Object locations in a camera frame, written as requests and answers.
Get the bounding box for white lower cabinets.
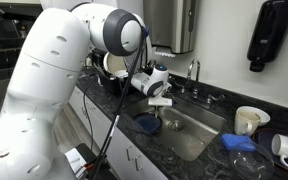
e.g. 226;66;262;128
67;84;169;180

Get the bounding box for stainless steel sink basin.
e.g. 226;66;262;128
123;91;228;162

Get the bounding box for black dish rack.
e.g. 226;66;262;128
93;49;156;96

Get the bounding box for black wall soap dispenser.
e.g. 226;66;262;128
246;0;288;73

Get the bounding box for sink drain strainer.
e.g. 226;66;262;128
167;119;185;132

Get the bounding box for cream coffee mug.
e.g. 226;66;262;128
234;107;262;137

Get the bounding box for white bowl in rack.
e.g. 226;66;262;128
114;69;129;80

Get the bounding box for white paper sheet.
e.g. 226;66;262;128
65;147;89;175

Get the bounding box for large beige plate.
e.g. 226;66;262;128
103;52;129;76

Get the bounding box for dark blue plate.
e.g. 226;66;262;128
132;112;163;135

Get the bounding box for red handled clamp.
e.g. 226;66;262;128
83;156;109;170

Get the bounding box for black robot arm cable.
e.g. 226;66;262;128
89;25;151;180

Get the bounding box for black camera on stand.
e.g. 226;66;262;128
0;4;43;22

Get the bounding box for clear glass bowl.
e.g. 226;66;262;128
229;141;275;180

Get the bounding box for thin black counter cable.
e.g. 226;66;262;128
82;75;100;152

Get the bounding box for blue sponge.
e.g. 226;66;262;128
220;133;257;153

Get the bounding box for dark dinner plate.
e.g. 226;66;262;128
251;127;288;175

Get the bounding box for steel paper towel dispenser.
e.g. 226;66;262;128
142;0;199;58

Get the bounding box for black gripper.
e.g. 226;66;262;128
152;105;164;119

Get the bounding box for black mounting board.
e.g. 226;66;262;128
73;143;119;180

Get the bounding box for chrome gooseneck faucet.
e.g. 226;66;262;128
185;58;226;105

